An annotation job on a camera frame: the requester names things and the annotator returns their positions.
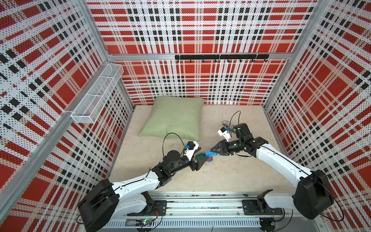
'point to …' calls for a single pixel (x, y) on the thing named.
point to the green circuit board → (143, 222)
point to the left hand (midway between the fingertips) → (205, 152)
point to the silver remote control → (227, 123)
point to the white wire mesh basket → (90, 107)
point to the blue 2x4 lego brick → (209, 153)
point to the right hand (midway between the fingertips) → (215, 151)
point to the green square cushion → (174, 116)
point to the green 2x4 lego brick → (200, 155)
